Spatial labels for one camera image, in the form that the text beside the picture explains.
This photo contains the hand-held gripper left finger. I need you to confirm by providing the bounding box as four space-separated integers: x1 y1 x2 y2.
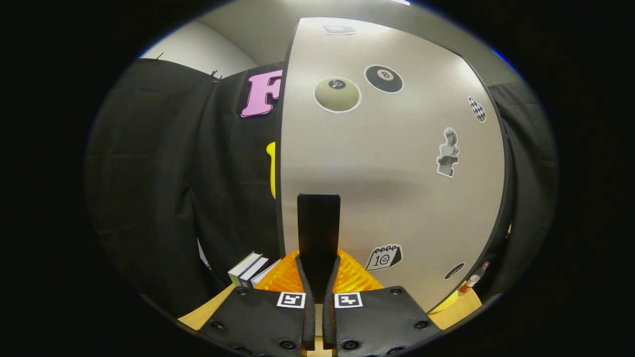
198 250 317 357

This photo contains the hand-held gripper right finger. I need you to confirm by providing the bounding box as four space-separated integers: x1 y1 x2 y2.
322 249 442 357

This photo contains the black door handle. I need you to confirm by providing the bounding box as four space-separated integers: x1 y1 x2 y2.
297 194 341 304

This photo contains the beige shoe cabinet door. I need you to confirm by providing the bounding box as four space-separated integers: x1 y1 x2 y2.
275 17 509 314

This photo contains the dark grey shoe cabinet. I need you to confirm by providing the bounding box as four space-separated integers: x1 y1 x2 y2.
461 52 516 303

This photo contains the white book with dark cover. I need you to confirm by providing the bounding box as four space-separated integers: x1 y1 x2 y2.
250 259 281 289

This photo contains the dark blue book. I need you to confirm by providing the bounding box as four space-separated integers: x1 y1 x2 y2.
238 257 269 288

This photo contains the yellow plush toy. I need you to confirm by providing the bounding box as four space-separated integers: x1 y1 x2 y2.
431 290 459 314

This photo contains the white paper sheet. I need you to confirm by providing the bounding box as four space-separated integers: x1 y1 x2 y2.
197 238 211 271

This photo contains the small white bottle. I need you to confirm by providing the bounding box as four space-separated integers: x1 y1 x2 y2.
457 262 491 297

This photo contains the black backdrop cloth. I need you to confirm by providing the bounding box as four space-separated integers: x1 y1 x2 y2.
84 59 559 318

